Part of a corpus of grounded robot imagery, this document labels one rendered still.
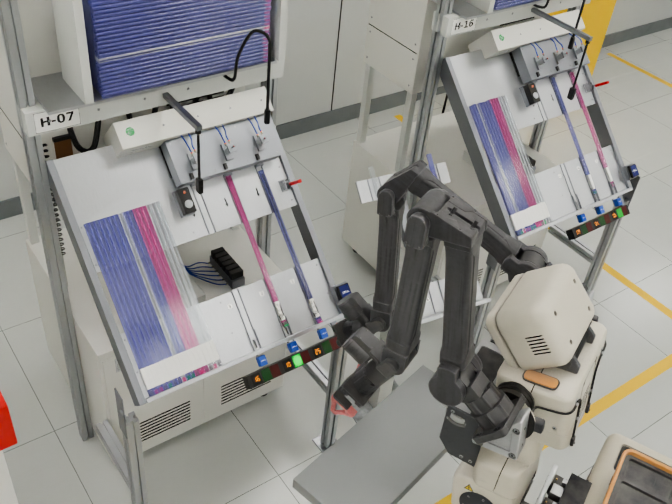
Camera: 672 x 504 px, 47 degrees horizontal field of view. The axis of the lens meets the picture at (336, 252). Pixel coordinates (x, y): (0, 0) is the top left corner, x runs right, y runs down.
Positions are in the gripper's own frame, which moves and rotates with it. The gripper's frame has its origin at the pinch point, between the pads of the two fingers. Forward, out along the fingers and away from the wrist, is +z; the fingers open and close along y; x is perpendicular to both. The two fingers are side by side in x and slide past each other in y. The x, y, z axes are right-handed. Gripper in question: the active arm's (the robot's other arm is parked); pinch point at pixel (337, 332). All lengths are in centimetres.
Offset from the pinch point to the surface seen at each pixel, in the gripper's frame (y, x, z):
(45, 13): 51, -107, -10
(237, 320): 24.7, -14.4, 8.9
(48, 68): 52, -97, 1
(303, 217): -7.8, -36.7, 7.7
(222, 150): 12, -63, 2
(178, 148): 25, -67, 2
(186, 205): 29, -51, 3
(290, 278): 3.6, -20.3, 8.8
